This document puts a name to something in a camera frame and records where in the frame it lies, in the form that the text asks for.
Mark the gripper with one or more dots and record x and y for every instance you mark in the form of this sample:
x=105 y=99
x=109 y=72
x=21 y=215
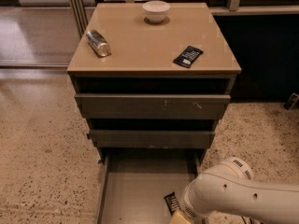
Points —
x=191 y=209

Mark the black rxbar chocolate bar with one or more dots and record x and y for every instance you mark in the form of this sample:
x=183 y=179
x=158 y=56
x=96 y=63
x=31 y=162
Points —
x=172 y=202

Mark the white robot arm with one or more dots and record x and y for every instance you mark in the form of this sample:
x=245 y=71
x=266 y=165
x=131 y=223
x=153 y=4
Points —
x=228 y=187

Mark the grey open bottom drawer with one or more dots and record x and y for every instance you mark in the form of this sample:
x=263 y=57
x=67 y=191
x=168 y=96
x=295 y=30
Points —
x=136 y=180

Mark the grey middle drawer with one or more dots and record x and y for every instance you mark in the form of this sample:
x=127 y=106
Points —
x=152 y=139

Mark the grey top drawer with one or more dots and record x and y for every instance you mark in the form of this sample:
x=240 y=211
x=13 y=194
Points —
x=152 y=106

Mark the beige drawer cabinet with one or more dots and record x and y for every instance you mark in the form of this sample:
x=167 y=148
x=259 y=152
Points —
x=141 y=62

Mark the black snack bar wrapper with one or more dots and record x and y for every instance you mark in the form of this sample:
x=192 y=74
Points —
x=188 y=56

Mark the dark caster foot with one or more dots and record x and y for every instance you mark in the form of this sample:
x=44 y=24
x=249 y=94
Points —
x=292 y=101

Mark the silver metal can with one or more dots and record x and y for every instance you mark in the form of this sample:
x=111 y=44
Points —
x=98 y=43

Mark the white ceramic bowl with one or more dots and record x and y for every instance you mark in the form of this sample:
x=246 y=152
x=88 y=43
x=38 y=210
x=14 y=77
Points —
x=155 y=11

